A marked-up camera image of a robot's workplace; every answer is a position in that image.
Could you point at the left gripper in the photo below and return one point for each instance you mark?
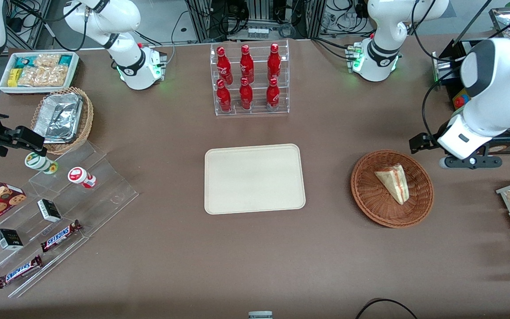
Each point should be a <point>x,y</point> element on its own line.
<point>421,142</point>

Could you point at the triangular sandwich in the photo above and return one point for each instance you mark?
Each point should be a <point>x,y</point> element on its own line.
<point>394,182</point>

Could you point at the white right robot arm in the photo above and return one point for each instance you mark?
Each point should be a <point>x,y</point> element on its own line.
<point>127,48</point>

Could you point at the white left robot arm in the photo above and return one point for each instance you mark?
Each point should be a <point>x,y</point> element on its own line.
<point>503,84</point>

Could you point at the brown round wicker basket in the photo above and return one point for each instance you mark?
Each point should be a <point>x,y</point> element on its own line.
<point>370,195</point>

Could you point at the light tan wicker basket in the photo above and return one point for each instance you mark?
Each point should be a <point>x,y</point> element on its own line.
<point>87,117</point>

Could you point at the beige rectangular tray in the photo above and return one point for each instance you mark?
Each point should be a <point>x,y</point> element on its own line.
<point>255,179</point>

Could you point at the green lid yogurt cup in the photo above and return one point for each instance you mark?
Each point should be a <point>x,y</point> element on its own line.
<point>40,162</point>

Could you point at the stacked aluminium foil trays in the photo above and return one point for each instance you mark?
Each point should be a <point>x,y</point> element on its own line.
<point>58,117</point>

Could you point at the yellow snack packet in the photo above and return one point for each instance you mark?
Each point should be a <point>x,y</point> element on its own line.
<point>14,77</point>

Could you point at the large clear cracker bag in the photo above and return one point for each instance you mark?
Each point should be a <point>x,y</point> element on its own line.
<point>44,76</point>

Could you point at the red lid yogurt cup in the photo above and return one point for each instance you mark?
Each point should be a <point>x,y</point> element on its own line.
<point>80,176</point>

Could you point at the small black box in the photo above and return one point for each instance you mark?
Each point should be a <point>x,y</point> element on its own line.
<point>49,210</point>
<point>9,239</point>

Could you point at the teal snack packet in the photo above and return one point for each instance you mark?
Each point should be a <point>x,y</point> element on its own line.
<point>24,61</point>
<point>65,60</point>

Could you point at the small clear cracker bag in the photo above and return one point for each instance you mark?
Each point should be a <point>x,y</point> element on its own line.
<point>47,60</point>

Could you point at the white snack bin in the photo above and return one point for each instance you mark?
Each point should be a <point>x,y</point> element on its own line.
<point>75,71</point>

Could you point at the black food warmer machine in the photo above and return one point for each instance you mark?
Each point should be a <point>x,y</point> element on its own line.
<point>446,48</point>

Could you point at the Snickers chocolate bar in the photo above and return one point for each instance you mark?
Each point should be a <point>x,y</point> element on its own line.
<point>18,272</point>
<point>60,236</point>

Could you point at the clear acrylic stepped riser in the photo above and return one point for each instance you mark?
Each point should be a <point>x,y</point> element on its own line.
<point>113,195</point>
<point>29,249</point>

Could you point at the red cola bottle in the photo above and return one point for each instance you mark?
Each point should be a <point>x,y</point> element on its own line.
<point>224,66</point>
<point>246,64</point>
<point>224,96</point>
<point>246,95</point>
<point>273,94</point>
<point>274,62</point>

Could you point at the clear acrylic bottle rack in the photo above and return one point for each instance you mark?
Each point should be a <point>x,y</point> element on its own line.
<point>259,110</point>

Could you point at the grey object at table edge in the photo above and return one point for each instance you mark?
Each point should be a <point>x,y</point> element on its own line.
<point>260,315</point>

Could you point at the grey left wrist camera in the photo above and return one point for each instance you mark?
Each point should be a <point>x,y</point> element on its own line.
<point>472,162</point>

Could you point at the aluminium frame equipment rack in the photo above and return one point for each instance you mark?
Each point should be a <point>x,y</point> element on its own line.
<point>259,17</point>

